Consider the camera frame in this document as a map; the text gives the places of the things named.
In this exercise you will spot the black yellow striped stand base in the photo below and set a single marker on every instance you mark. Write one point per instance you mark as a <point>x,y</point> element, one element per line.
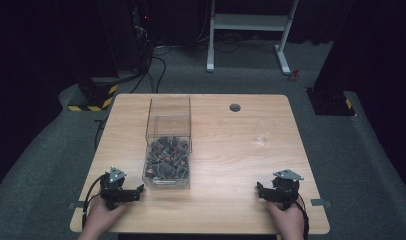
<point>97,96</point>

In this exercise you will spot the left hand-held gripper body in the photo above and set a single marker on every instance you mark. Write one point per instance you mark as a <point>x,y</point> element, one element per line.
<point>112,192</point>

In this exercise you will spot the small red floor object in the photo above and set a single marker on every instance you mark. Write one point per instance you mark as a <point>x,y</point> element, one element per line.
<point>293,75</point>

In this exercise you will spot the person's left hand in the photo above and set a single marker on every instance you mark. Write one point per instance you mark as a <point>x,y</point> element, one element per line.
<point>102,218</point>

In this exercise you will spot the person's right hand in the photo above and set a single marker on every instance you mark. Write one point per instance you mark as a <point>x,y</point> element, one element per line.
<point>288,222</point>

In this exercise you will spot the dark equipment rack red light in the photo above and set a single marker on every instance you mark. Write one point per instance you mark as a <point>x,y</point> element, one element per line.
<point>142,23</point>

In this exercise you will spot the pile of dark small packets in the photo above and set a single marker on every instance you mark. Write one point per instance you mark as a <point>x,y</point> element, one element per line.
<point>167,159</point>

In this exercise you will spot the grey tape strip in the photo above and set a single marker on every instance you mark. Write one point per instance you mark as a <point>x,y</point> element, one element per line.
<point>76,205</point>
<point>321,202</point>

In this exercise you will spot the clear drinking glass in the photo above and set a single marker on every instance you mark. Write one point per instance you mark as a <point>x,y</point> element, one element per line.
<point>265,130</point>

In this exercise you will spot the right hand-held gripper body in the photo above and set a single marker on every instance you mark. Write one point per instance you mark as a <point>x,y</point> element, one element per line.
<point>286,190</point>

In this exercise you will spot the clear plastic box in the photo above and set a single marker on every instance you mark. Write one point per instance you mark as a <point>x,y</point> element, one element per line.
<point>167,123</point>

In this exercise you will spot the black stand base yellow mark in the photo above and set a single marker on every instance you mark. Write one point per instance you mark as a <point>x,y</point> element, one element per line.
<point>331,101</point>

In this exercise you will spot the white metal desk frame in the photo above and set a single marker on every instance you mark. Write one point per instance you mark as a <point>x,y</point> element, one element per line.
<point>249,22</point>

